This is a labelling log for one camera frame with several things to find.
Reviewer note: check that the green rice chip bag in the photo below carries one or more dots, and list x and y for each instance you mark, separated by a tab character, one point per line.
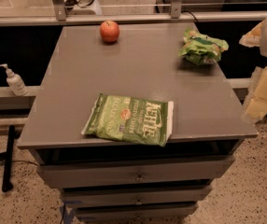
202	49

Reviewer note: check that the green Kettle potato chips bag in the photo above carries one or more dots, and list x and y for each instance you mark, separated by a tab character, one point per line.
129	119

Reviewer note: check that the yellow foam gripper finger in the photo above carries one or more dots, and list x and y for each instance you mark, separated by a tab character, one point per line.
255	104
252	38

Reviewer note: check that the white pump dispenser bottle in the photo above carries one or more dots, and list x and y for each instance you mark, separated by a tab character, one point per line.
15	81

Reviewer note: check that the red apple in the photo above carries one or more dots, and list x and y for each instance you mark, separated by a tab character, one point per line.
109	31

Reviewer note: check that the metal railing frame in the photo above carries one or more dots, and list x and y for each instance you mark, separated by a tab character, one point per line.
53	12

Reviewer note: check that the white robot base with cables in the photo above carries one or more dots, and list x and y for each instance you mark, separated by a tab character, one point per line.
83	7

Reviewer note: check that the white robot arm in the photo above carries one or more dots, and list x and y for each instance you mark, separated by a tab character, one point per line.
263	42

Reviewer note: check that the black metal stand leg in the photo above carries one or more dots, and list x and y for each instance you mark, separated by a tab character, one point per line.
6	158

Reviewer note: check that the grey drawer cabinet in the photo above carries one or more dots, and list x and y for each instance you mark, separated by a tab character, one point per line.
106	179

